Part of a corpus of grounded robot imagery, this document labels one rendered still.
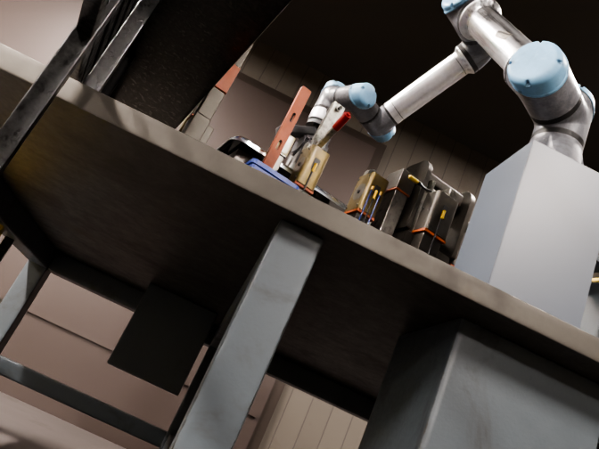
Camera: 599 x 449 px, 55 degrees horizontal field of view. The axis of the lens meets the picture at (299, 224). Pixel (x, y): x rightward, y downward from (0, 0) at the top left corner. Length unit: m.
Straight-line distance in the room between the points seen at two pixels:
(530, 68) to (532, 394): 0.68
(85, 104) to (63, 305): 2.86
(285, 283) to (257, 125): 3.26
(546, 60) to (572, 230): 0.36
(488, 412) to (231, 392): 0.44
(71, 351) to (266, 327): 2.87
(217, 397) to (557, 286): 0.69
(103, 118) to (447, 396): 0.71
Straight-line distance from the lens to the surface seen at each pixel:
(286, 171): 1.59
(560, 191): 1.29
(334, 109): 1.61
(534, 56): 1.38
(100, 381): 3.67
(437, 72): 1.79
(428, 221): 1.50
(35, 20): 4.56
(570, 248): 1.26
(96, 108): 0.95
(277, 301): 0.90
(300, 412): 3.77
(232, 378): 0.88
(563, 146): 1.39
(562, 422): 1.13
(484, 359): 1.06
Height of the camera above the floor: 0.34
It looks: 20 degrees up
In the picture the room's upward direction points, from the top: 25 degrees clockwise
